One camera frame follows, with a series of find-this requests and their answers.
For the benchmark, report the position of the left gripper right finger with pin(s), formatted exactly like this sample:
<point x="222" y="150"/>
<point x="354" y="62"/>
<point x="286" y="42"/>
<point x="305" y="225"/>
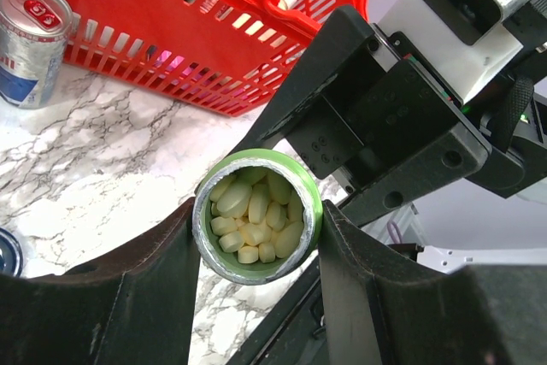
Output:
<point x="382" y="308"/>

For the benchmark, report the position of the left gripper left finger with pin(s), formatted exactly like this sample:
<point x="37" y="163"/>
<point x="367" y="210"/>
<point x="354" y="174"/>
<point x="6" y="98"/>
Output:
<point x="132" y="305"/>

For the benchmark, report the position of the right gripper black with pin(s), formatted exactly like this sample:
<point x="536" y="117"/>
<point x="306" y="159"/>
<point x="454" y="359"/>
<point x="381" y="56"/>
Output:
<point x="352" y="107"/>

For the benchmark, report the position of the dark blue round dish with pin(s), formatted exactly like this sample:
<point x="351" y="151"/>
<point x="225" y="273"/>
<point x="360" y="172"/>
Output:
<point x="11" y="255"/>

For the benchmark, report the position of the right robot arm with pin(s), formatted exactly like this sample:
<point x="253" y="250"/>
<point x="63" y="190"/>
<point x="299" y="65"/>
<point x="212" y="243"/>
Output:
<point x="508" y="114"/>

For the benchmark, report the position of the yellow pills in bottle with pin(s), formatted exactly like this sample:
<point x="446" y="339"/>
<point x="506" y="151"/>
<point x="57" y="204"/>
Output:
<point x="256" y="216"/>

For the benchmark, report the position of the red shopping basket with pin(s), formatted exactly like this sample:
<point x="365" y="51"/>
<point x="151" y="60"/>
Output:
<point x="228" y="56"/>

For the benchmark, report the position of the red bull can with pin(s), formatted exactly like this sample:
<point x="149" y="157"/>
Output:
<point x="34" y="37"/>

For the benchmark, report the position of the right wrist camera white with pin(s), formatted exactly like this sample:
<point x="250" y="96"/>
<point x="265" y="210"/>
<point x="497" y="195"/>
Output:
<point x="468" y="42"/>

